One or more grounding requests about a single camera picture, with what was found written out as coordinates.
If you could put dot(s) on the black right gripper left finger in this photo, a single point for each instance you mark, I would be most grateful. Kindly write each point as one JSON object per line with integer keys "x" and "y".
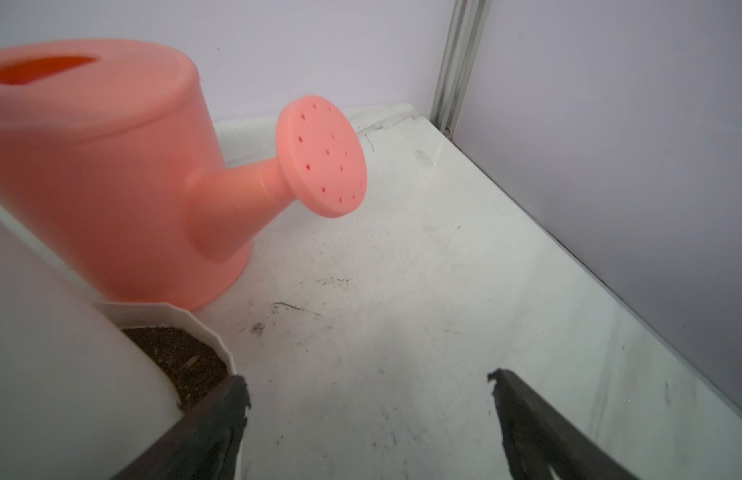
{"x": 204, "y": 444}

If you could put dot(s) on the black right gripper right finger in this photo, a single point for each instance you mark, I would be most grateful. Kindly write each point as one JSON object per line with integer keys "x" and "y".
{"x": 539, "y": 442}

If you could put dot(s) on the potted green plant white pot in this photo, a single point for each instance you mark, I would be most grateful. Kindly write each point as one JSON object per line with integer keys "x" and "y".
{"x": 78, "y": 399}

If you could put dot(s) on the pink watering can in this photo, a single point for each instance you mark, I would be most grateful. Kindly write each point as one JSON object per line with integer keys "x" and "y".
{"x": 109, "y": 156}

